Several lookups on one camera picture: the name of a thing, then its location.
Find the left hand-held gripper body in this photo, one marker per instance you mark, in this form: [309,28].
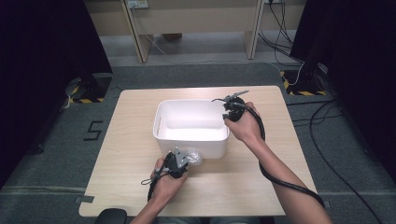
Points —
[177,163]

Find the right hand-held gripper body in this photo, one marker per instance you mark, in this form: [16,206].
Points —
[236,109]

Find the white knitted cloth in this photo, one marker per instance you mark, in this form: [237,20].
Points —
[194,157]

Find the white plastic bin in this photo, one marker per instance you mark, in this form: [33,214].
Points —
[191,124]

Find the person's right hand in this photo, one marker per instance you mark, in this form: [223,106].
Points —
[249,127]

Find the person's left hand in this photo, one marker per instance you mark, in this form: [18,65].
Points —
[168,188]

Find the black stand base striped tape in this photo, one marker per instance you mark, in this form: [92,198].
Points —
[303,84]
[93,90]

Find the black office chair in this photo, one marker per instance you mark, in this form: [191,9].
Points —
[110,216]

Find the grey tape strip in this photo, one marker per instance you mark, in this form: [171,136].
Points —
[84,199]

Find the beige wooden desk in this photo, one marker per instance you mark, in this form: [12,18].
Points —
[193,18]

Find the black curtain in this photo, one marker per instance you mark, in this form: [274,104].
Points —
[358,62]
[40,77]

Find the white power strip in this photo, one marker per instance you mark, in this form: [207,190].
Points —
[137,3]

